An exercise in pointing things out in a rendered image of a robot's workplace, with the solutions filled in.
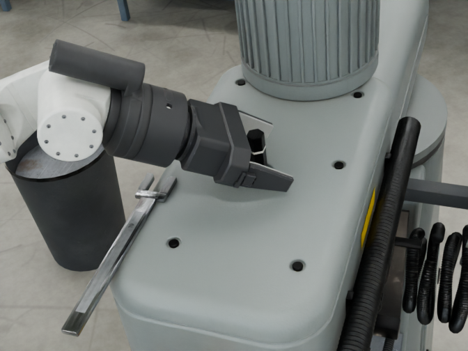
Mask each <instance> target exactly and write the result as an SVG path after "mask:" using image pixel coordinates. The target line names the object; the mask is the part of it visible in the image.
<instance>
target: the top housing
mask: <svg viewBox="0 0 468 351"><path fill-rule="evenodd" d="M218 102H225V103H227V104H232V105H235V106H237V109H238V110H240V111H243V112H245V113H247V114H250V115H252V116H255V117H258V118H261V119H263V120H266V121H268V122H270V123H272V124H273V126H274V127H273V129H272V131H271V133H270V134H269V136H268V138H267V139H265V145H266V156H267V167H270V168H272V169H275V170H277V171H281V172H283V173H287V174H289V175H291V176H293V179H294V181H293V183H292V184H291V186H290V188H289V190H288V191H287V192H277V191H271V190H264V189H253V188H246V187H241V186H239V188H234V187H231V186H227V185H221V184H218V183H215V182H214V180H213V177H211V176H208V175H202V174H199V173H193V172H189V171H184V170H182V168H181V164H180V161H178V160H174V161H173V162H172V163H171V165H170V166H168V167H167V168H166V169H165V171H164V172H163V174H162V176H161V178H160V179H159V181H158V183H157V184H156V186H155V188H154V190H153V192H160V190H161V189H162V187H163V186H164V183H165V182H166V180H167V178H168V177H170V176H173V177H176V178H177V183H176V184H175V186H174V188H173V190H172V191H171V193H170V195H169V197H167V199H166V200H165V202H164V203H160V202H156V204H155V206H154V208H153V209H152V211H151V213H150V214H149V216H148V218H147V220H146V221H145V223H144V225H143V226H142V228H141V230H140V231H139V234H138V235H137V237H136V239H135V240H134V242H133V243H132V246H131V247H130V249H129V251H128V252H127V254H126V256H125V257H124V259H123V261H122V263H121V264H120V266H119V268H118V269H117V271H116V273H115V274H114V277H113V278H112V280H111V282H110V283H109V285H110V288H111V292H112V294H113V296H114V300H115V303H116V306H117V309H118V312H119V315H120V318H121V321H122V324H123V327H124V330H125V333H126V336H127V339H128V341H129V344H130V347H131V350H132V351H336V349H337V348H338V344H339V340H340V336H341V332H342V331H343V329H342V328H343V323H344V322H345V316H346V297H347V293H348V291H349V290H350V291H353V288H354V284H355V280H356V276H357V272H358V269H359V265H360V262H361V258H362V254H363V251H364V247H365V243H366V238H367V237H368V232H369V228H370V225H371V221H372V218H373V213H374V211H375V206H376V203H377V198H378V194H379V193H380V187H381V184H382V180H383V177H384V158H385V155H386V153H390V143H391V117H392V103H393V99H392V94H391V91H390V89H389V87H388V86H387V85H386V84H385V83H384V82H383V81H381V80H380V79H378V78H376V77H373V76H372V77H371V78H370V79H369V80H368V81H367V82H365V83H364V84H363V85H361V86H360V87H358V88H356V89H354V90H353V91H350V92H349V93H346V94H344V95H340V96H337V97H333V98H329V99H326V100H315V101H295V100H285V99H281V98H278V97H274V96H271V95H268V94H266V93H264V92H262V91H260V90H258V89H257V88H255V87H254V86H252V85H251V84H250V83H249V82H248V81H247V80H246V78H245V76H244V74H243V71H242V65H237V66H235V67H233V68H231V69H229V70H227V71H226V72H225V73H224V74H223V75H222V76H221V78H220V79H219V81H218V82H217V85H216V86H215V88H214V89H213V91H212V92H211V94H210V96H209V98H208V99H207V101H206V103H209V104H215V103H218Z"/></svg>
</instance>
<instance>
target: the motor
mask: <svg viewBox="0 0 468 351"><path fill-rule="evenodd" d="M235 10H236V17H237V29H238V35H239V41H240V56H241V63H242V71H243V74H244V76H245V78H246V80H247V81H248V82H249V83H250V84H251V85H252V86H254V87H255V88H257V89H258V90H260V91H262V92H264V93H266V94H268V95H271V96H274V97H276V98H281V99H285V100H295V101H315V100H326V99H329V98H334V97H337V96H340V95H344V94H346V93H349V92H350V91H353V90H354V89H356V88H358V87H360V86H361V85H363V84H364V83H365V82H367V81H368V80H369V79H370V78H371V77H372V76H373V74H374V73H375V71H376V69H377V65H378V57H379V28H380V0H235Z"/></svg>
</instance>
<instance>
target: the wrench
mask: <svg viewBox="0 0 468 351"><path fill-rule="evenodd" d="M154 180H155V178H154V175H153V173H147V174H146V176H145V178H144V179H143V181H142V182H141V184H140V185H139V187H138V190H137V191H136V194H135V198H137V199H140V200H139V202H138V203H137V205H136V206H135V208H134V209H133V211H132V213H131V215H130V216H129V218H128V220H127V221H126V222H125V225H124V226H123V228H122V229H121V231H120V233H119V234H118V236H117V238H116V239H115V241H114V243H113V244H112V246H111V248H110V249H109V251H108V252H107V254H106V256H105V257H104V259H103V261H102V262H101V264H100V266H99V267H98V269H97V271H96V272H95V274H94V275H93V278H92V279H91V281H90V282H89V284H88V285H87V287H86V289H85V291H84V292H83V294H82V295H81V297H80V298H79V301H78V302H77V304H76V305H75V307H74V308H73V310H72V312H71V314H70V315H69V317H68V319H67V320H66V321H65V324H64V325H63V327H62V328H61V332H62V333H63V334H68V335H71V336H76V337H78V336H79V335H80V333H81V331H82V330H83V328H84V326H85V325H86V323H87V322H88V319H89V318H90V316H91V314H92V312H93V311H94V309H95V307H96V306H97V304H98V302H99V301H100V299H101V297H102V296H103V294H104V292H105V290H106V289H107V287H108V285H109V283H110V282H111V280H112V278H113V277H114V274H115V273H116V271H117V269H118V268H119V266H120V264H121V263H122V261H123V259H124V257H125V256H126V254H127V252H128V251H129V249H130V247H131V246H132V243H133V242H134V240H135V239H136V237H137V235H138V234H139V231H140V230H141V228H142V226H143V225H144V223H145V221H146V220H147V218H148V216H149V214H150V213H151V211H152V209H153V208H154V206H155V204H156V202H160V203H164V202H165V200H166V199H167V197H169V195H170V193H171V191H172V190H173V188H174V186H175V185H176V183H177V178H176V177H173V176H170V177H168V178H167V180H166V182H165V183H164V186H163V187H162V189H161V190H160V192H152V191H148V190H149V189H150V186H151V185H152V183H153V182H154Z"/></svg>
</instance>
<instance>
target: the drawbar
mask: <svg viewBox="0 0 468 351"><path fill-rule="evenodd" d="M247 139H248V142H249V145H250V148H251V151H252V152H253V153H257V152H260V151H263V149H264V147H265V135H264V132H263V131H261V130H259V129H254V130H249V132H248V133H247ZM250 162H255V163H258V164H262V165H264V166H267V156H266V149H265V150H264V152H263V153H261V154H257V155H253V154H251V158H250Z"/></svg>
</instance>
